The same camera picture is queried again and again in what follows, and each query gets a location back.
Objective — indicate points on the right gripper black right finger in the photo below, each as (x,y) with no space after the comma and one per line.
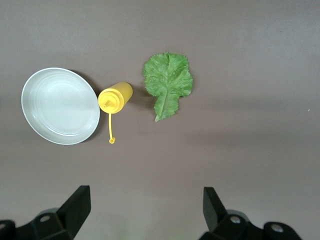
(215,215)

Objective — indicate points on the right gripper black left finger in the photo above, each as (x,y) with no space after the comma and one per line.
(72,212)

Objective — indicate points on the yellow squeeze bottle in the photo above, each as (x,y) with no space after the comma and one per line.
(115,97)

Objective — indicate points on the green lettuce leaf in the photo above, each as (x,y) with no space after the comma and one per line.
(167,82)

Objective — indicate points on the beige round plate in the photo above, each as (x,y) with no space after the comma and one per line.
(60,105)

